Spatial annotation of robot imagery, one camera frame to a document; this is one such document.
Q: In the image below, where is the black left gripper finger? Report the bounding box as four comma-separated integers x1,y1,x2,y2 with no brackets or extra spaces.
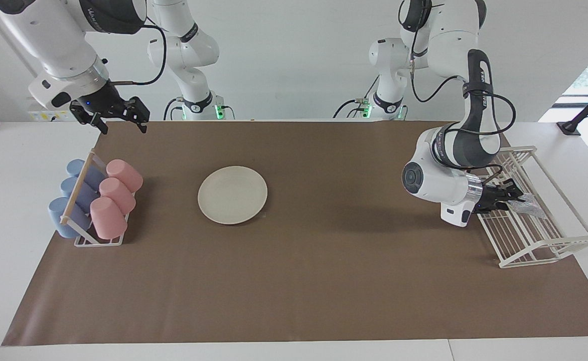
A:
491,199,526,214
493,178,525,199

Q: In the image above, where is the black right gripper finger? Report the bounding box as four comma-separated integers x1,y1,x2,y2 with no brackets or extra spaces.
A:
70,102,109,135
123,96,151,134

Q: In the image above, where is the clear plastic bag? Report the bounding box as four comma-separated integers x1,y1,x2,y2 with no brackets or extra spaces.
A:
507,194,549,220

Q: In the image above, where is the cream round plate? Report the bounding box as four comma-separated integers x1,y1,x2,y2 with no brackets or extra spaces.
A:
197,165,268,226

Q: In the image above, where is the blue plastic cup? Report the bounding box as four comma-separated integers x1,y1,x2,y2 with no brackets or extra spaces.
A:
60,176,99,212
48,197,92,239
66,159,105,191

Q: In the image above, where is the pink plastic cup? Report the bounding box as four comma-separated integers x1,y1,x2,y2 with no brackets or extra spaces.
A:
106,159,143,193
90,197,128,240
99,177,137,215

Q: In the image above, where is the cup rack with wooden bar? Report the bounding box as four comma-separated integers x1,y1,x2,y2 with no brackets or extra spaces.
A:
60,148,137,248

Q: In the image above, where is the brown table mat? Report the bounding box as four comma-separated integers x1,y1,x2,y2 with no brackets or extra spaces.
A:
2,120,588,347

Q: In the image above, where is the black base power cable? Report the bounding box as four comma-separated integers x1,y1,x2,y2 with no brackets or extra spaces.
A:
163,97,185,121
333,75,381,119

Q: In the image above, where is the white wire dish rack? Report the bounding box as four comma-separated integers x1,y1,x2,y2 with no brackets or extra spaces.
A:
457,145,588,269

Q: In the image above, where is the white wall outlet box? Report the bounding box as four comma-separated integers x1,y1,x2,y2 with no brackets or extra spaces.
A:
26,96,80,122

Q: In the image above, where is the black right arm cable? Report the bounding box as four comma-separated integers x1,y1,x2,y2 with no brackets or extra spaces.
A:
110,22,168,86

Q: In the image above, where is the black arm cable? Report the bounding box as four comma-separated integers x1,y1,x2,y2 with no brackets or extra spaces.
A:
110,22,168,86
398,0,517,172

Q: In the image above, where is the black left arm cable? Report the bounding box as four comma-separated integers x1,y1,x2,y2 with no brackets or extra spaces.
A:
398,0,517,172

